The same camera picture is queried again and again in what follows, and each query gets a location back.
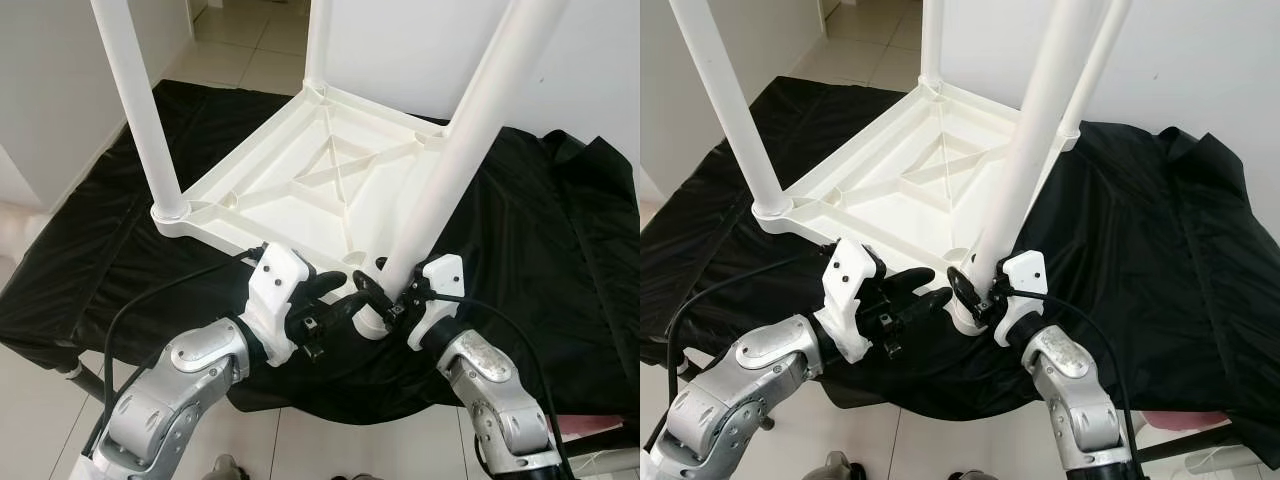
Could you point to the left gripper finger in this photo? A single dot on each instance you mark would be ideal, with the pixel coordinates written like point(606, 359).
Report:
point(345, 310)
point(325, 284)
point(925, 304)
point(912, 279)

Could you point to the white plastic table top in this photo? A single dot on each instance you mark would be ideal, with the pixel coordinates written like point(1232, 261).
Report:
point(320, 180)
point(920, 180)

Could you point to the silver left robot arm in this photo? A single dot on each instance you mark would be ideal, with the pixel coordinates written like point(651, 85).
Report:
point(740, 385)
point(170, 390)

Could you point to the dark grey table base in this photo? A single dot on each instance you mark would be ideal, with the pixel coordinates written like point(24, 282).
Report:
point(852, 395)
point(262, 398)

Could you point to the grey robot foot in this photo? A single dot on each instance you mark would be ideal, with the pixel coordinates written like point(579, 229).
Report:
point(358, 476)
point(967, 475)
point(845, 466)
point(226, 468)

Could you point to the black metal table leg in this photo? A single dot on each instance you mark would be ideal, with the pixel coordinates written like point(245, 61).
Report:
point(85, 380)
point(765, 423)

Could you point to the black cloth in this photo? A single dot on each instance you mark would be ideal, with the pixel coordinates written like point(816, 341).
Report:
point(570, 280)
point(1190, 280)

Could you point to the pink stool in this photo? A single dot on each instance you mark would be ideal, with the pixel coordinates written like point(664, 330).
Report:
point(580, 424)
point(1185, 420)

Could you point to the black metal bar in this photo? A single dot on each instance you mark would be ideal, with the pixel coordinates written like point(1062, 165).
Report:
point(1185, 443)
point(605, 446)

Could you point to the white round stool base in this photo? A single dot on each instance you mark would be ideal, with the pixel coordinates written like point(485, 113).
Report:
point(1205, 460)
point(608, 463)

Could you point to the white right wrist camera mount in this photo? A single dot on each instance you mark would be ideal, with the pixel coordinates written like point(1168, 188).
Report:
point(440, 295)
point(1025, 290)

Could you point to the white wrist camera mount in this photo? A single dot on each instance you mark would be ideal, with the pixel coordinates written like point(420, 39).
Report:
point(440, 295)
point(272, 295)
point(845, 292)
point(1025, 290)

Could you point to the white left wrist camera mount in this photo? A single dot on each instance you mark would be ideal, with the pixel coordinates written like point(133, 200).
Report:
point(272, 295)
point(845, 292)

